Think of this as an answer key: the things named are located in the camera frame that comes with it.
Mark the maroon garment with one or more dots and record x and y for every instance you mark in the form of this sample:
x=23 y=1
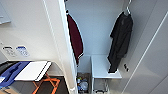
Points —
x=75 y=36

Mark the white wardrobe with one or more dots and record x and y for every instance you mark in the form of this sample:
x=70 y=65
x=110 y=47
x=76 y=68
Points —
x=96 y=26

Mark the white inner drawer unit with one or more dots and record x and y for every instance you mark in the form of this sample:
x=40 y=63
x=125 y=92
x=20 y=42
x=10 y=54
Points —
x=105 y=66

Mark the black garment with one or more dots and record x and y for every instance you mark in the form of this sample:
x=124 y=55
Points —
x=120 y=40

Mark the box of small bottles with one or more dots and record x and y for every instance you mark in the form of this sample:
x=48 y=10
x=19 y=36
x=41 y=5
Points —
x=83 y=85

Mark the small dark wardrobe hinge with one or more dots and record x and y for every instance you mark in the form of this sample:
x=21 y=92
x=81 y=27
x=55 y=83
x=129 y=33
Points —
x=126 y=67

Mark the white bin lid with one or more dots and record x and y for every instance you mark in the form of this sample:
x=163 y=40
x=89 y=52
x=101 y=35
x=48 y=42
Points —
x=33 y=70

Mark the white clothes hanger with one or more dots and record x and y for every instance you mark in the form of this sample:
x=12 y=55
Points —
x=128 y=8

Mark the orange floor frame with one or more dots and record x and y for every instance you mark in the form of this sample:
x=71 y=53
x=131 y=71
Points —
x=37 y=87

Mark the white wall board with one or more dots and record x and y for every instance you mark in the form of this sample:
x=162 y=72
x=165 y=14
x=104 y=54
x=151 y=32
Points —
x=4 y=15

